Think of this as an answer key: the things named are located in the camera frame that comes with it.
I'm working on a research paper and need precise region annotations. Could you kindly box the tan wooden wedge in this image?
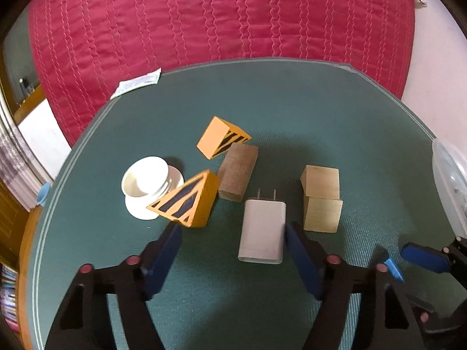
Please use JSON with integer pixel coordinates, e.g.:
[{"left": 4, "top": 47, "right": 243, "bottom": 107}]
[{"left": 303, "top": 196, "right": 343, "bottom": 233}]

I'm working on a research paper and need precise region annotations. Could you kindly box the white phone charger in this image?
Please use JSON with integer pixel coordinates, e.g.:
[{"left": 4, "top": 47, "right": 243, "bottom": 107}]
[{"left": 238, "top": 190, "right": 287, "bottom": 265}]

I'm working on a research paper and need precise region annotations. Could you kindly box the beige wooden wedge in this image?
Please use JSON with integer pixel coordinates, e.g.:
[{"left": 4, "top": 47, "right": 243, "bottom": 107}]
[{"left": 300, "top": 165, "right": 340, "bottom": 200}]

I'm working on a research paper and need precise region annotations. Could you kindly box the brown wooden block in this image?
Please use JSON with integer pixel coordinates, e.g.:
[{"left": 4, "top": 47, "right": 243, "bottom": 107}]
[{"left": 218, "top": 143, "right": 259, "bottom": 203}]

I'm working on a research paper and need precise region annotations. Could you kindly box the orange striped wedge front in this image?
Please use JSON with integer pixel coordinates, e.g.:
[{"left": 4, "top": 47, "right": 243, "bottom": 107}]
[{"left": 147, "top": 170, "right": 220, "bottom": 228}]

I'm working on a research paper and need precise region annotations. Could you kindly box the clear plastic bowl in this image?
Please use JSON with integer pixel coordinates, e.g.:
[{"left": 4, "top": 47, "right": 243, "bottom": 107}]
[{"left": 432, "top": 138, "right": 467, "bottom": 238}]

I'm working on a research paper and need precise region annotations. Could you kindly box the blue waste bin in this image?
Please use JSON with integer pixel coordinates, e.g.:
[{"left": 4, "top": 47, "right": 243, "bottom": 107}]
[{"left": 36, "top": 182, "right": 51, "bottom": 206}]

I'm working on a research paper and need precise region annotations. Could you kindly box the white patterned curtain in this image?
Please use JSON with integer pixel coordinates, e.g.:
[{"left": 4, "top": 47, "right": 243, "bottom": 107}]
[{"left": 0, "top": 94, "right": 53, "bottom": 211}]

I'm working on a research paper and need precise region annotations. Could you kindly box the wooden window sill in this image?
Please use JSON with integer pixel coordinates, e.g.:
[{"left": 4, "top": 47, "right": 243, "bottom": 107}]
[{"left": 1, "top": 53, "right": 46, "bottom": 125}]

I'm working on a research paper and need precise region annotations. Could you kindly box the white paper sheet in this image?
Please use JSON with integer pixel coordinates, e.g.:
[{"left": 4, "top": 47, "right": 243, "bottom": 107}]
[{"left": 110, "top": 68, "right": 161, "bottom": 99}]

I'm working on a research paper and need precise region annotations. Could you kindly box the red quilted blanket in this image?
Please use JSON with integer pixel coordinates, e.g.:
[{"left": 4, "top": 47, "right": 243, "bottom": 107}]
[{"left": 28, "top": 0, "right": 415, "bottom": 145}]

